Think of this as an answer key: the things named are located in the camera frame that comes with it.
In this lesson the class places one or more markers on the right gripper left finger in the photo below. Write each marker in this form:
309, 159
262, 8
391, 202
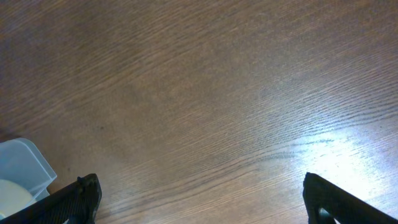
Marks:
76, 203

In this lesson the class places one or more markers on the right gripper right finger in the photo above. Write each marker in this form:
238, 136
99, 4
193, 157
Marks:
327, 203

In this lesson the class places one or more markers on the white bowl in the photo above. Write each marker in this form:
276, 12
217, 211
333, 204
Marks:
13, 198

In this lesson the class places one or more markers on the clear plastic storage bin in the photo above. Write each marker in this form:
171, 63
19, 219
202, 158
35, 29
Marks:
23, 164

